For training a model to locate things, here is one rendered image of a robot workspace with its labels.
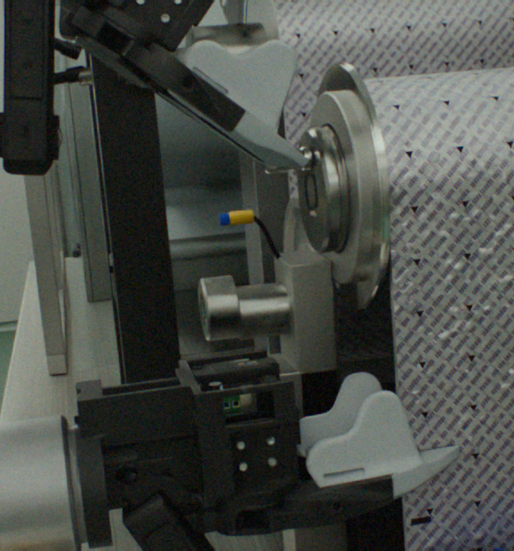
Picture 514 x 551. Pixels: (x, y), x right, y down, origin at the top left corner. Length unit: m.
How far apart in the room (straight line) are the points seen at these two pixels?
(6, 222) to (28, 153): 5.57
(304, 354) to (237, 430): 0.12
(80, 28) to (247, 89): 0.09
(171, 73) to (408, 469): 0.25
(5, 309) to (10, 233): 0.47
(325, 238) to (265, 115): 0.08
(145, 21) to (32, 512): 0.26
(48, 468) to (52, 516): 0.02
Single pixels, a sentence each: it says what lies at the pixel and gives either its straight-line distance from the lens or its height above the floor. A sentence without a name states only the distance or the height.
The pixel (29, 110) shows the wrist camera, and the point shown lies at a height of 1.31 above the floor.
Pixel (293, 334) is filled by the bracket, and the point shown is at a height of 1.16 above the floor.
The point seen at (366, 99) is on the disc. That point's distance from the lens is 0.55.
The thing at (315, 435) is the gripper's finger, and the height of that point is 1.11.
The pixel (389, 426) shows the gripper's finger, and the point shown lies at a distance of 0.55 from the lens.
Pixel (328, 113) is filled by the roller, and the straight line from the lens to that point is 0.59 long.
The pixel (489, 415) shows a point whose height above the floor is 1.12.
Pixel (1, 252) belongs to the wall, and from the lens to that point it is 6.15.
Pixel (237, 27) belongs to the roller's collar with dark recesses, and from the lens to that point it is 0.83.
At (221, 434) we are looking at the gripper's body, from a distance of 0.51.
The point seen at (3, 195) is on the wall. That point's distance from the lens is 6.11.
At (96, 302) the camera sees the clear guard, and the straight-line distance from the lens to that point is 1.58.
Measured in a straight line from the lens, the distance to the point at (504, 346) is 0.58.
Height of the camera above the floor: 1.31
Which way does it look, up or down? 11 degrees down
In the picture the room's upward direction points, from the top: 5 degrees counter-clockwise
